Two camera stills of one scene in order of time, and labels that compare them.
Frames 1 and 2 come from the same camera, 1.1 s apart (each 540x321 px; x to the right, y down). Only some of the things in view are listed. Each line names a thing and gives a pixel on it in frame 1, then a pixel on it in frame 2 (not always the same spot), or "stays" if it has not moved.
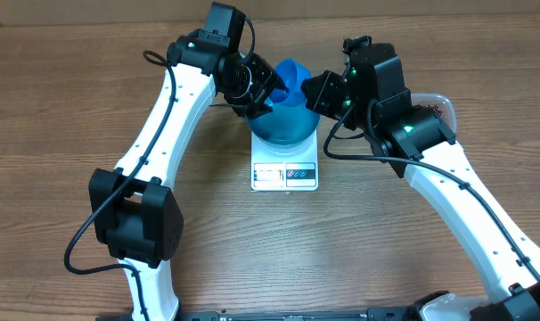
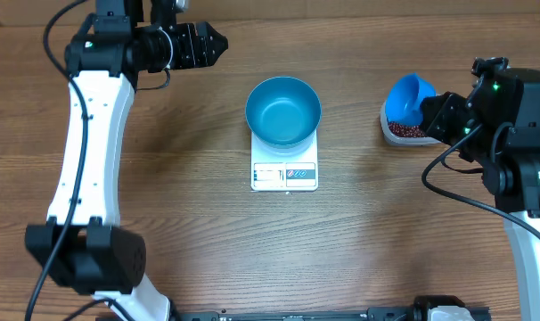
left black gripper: (268, 82) -> (188, 33)
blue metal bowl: (284, 127) stays
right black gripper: (330, 88) -> (445, 113)
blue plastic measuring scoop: (290, 73) -> (405, 98)
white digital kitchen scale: (285, 170) stays
